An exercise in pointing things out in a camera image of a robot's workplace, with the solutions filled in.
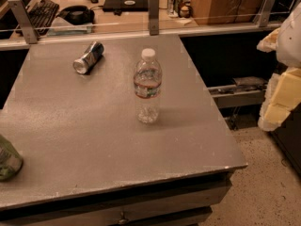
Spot black laptop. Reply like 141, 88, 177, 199
103, 0, 148, 12

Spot green chip bag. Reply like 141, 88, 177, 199
0, 135, 24, 181

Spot metal bracket right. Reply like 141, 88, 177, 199
256, 0, 276, 27

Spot silver blue redbull can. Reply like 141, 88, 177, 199
73, 41, 104, 74

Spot black headphones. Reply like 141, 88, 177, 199
58, 6, 95, 25

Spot grey metal shelf rail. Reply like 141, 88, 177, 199
208, 76, 267, 108

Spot metal bracket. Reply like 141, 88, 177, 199
256, 0, 276, 27
8, 0, 39, 44
148, 0, 159, 36

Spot clear plastic water bottle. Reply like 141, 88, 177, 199
133, 48, 163, 123

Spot metal bracket middle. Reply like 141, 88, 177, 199
148, 0, 159, 36

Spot metal bracket left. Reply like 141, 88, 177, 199
8, 0, 39, 44

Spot black keyboard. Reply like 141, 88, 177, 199
26, 0, 59, 36

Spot grey table drawer front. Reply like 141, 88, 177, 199
0, 178, 231, 226

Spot silver cans on desk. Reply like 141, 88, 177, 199
166, 0, 191, 18

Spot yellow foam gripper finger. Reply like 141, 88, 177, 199
257, 28, 279, 53
258, 68, 301, 132

